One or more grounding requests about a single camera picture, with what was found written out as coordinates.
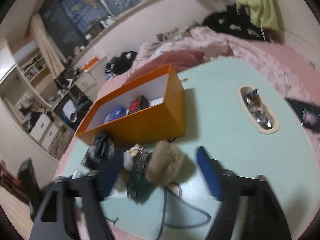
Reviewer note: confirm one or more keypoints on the pink floral quilt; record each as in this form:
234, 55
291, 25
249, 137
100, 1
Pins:
218, 46

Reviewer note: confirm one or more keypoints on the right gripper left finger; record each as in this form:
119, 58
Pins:
56, 216

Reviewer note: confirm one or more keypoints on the brown small carton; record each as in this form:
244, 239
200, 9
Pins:
138, 104

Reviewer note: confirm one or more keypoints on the black clothes pile left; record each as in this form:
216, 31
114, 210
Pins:
121, 64

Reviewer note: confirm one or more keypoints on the white drawer cabinet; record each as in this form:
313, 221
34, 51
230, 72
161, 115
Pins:
44, 131

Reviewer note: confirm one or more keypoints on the green hanging cloth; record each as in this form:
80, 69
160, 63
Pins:
262, 13

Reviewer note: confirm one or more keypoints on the black clothes pile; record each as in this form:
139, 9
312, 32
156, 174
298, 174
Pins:
121, 64
236, 22

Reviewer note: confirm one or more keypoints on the blue small box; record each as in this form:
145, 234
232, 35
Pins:
116, 113

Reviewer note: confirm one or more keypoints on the dark red pillow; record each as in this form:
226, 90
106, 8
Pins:
180, 60

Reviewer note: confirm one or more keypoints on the white fur pompom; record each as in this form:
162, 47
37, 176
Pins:
119, 189

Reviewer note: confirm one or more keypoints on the doll figure keychain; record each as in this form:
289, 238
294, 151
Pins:
129, 156

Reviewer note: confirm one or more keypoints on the black patterned pouch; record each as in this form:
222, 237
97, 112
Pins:
100, 150

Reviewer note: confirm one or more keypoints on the black clothes pile right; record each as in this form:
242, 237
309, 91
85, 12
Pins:
236, 22

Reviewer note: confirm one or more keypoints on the orange cardboard box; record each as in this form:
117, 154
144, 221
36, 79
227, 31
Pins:
145, 110

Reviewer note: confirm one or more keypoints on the brown fur pompom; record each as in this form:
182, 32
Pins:
165, 163

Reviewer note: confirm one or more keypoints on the orange tray on desk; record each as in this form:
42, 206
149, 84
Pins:
90, 63

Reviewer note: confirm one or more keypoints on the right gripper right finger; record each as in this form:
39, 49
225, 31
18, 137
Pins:
263, 217

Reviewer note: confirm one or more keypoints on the mint green lap table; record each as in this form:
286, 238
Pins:
217, 118

